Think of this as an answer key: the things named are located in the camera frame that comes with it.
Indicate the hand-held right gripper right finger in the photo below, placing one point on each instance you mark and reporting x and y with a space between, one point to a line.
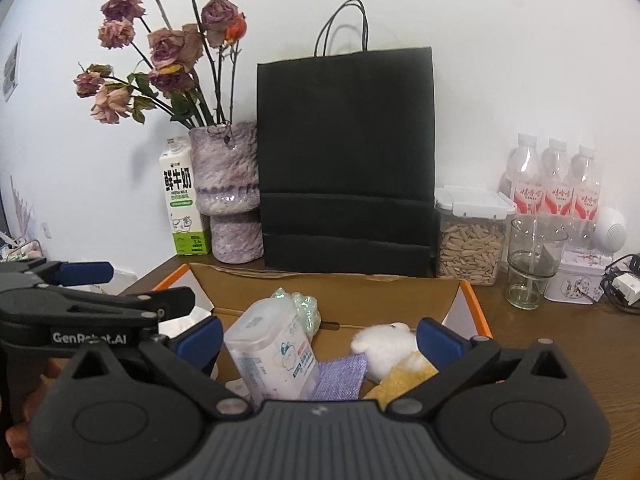
440 347

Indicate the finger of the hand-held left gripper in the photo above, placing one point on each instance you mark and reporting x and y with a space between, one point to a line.
85 272
170 302

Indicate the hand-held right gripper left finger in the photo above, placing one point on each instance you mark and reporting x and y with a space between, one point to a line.
200 340

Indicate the white and yellow plush toy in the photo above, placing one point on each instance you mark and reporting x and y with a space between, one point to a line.
385 345

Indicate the white plastic wipes container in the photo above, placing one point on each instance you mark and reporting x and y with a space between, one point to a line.
270 350

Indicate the orange cardboard box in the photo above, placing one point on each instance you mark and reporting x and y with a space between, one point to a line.
350 295

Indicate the purple linen pouch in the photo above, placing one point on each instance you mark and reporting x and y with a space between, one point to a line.
340 377

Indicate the iridescent ball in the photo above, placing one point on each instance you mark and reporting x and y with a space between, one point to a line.
306 305

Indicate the brown wooden desktop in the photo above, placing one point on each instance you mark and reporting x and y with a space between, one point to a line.
550 350

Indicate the person's left hand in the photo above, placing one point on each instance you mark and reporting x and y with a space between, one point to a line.
30 410

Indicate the white flat panel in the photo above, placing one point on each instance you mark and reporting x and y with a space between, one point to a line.
124 280

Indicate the pale spiky ornament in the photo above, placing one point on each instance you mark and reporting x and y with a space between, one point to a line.
22 210

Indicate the clear container of seeds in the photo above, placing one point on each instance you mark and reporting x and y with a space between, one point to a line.
470 250

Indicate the clear glass cup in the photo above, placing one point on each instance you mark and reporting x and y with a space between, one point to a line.
525 290

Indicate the white green milk carton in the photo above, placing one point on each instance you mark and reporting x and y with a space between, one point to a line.
182 200

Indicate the purple marbled vase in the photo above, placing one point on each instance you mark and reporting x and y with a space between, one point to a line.
225 170

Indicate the white printed tin box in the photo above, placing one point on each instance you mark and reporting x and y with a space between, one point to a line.
575 280

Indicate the clear water bottle red label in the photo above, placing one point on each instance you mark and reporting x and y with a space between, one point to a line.
587 190
525 180
557 185

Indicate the white round speaker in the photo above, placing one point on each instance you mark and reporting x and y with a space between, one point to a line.
610 230

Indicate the black paper bag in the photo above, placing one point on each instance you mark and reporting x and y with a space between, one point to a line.
345 160

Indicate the dried pink rose bouquet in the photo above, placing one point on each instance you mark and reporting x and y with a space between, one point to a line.
170 47

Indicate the white wall socket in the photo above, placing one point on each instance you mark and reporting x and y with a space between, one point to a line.
47 230

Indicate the framed wall picture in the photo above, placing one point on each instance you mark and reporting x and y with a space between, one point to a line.
11 67

